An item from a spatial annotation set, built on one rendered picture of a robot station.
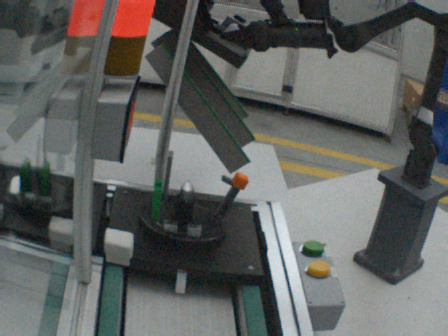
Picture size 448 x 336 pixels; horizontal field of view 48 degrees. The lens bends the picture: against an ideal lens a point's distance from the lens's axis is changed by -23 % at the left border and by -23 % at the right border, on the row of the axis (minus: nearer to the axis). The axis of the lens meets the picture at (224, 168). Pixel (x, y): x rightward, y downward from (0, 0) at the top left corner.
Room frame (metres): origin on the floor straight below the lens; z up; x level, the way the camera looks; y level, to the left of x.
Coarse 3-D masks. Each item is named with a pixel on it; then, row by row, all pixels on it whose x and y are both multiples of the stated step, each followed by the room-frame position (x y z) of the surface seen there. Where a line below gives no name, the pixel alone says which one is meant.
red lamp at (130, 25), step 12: (120, 0) 0.66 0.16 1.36; (132, 0) 0.65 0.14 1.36; (144, 0) 0.66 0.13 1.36; (120, 12) 0.65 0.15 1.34; (132, 12) 0.65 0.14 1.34; (144, 12) 0.66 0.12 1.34; (120, 24) 0.65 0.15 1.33; (132, 24) 0.65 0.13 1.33; (144, 24) 0.66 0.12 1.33; (120, 36) 0.65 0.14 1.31; (132, 36) 0.65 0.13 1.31
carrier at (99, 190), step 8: (96, 184) 0.97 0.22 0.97; (104, 184) 0.98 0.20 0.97; (96, 192) 0.94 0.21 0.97; (104, 192) 0.94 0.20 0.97; (96, 200) 0.91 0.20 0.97; (104, 200) 0.92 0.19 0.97; (96, 208) 0.88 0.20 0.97; (96, 216) 0.85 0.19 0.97; (96, 224) 0.82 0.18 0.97; (96, 232) 0.80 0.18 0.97; (96, 240) 0.77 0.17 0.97; (96, 248) 0.77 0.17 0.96
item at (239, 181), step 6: (234, 174) 0.89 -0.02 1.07; (240, 174) 0.89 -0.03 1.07; (222, 180) 0.88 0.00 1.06; (228, 180) 0.88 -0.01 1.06; (234, 180) 0.88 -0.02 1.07; (240, 180) 0.88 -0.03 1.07; (246, 180) 0.88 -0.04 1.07; (234, 186) 0.88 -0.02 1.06; (240, 186) 0.88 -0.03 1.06; (228, 192) 0.88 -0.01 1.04; (234, 192) 0.88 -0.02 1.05; (228, 198) 0.88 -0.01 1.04; (234, 198) 0.88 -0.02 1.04; (222, 204) 0.88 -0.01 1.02; (228, 204) 0.88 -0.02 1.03; (222, 210) 0.88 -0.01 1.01; (216, 216) 0.88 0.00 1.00; (222, 216) 0.88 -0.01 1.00
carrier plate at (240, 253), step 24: (120, 192) 0.96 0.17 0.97; (144, 192) 0.98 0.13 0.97; (120, 216) 0.87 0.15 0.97; (240, 216) 0.96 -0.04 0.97; (144, 240) 0.81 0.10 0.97; (240, 240) 0.88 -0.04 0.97; (120, 264) 0.75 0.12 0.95; (144, 264) 0.75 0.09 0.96; (168, 264) 0.76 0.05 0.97; (192, 264) 0.77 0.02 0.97; (216, 264) 0.79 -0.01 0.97; (240, 264) 0.80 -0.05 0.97
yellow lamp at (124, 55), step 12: (144, 36) 0.67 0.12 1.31; (108, 48) 0.66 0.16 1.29; (120, 48) 0.65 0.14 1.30; (132, 48) 0.65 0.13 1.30; (108, 60) 0.65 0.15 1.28; (120, 60) 0.65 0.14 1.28; (132, 60) 0.66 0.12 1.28; (108, 72) 0.65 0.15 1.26; (120, 72) 0.65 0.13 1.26; (132, 72) 0.66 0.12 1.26
